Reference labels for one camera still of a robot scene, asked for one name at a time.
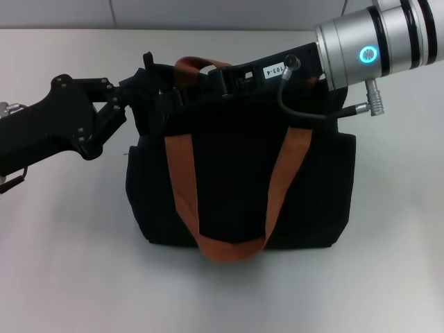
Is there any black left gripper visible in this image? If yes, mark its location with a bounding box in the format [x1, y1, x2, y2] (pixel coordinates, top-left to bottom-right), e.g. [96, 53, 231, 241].
[0, 67, 149, 178]

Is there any right cable with silver plug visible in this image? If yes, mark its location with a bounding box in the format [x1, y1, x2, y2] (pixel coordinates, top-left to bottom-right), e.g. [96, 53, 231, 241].
[278, 54, 386, 123]

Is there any black bag with brown handles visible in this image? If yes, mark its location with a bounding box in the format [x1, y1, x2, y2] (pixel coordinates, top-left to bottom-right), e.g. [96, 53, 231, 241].
[123, 51, 357, 264]

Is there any black left wrist cable loop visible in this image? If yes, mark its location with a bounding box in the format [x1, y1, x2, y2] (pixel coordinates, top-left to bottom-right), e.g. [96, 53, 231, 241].
[0, 165, 29, 195]

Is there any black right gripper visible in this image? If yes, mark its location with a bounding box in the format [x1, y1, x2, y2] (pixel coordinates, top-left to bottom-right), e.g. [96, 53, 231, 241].
[207, 41, 327, 101]

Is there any cable with silver plug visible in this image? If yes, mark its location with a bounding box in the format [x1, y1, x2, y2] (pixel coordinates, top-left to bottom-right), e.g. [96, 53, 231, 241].
[278, 54, 386, 123]
[0, 101, 28, 119]

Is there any silver zipper pull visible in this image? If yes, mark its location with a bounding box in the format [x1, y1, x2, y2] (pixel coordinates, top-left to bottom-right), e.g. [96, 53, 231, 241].
[157, 89, 175, 121]

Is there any left cable with silver plug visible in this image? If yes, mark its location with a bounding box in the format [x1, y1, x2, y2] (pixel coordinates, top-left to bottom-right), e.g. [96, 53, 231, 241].
[0, 101, 28, 119]

